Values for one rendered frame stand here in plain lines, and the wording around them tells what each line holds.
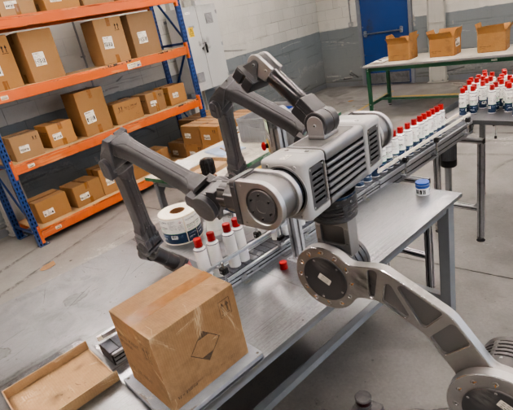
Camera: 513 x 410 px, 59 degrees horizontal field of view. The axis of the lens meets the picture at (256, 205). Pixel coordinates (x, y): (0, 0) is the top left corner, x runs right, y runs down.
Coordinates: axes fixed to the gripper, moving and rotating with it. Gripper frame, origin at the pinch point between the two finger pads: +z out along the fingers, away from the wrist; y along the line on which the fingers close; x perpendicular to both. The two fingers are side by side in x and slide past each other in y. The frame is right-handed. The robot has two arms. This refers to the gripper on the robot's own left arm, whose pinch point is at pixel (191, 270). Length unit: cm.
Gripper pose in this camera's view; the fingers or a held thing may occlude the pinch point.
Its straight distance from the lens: 182.9
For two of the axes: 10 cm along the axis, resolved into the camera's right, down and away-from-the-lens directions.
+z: 6.0, 4.2, 6.8
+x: -4.1, 8.9, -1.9
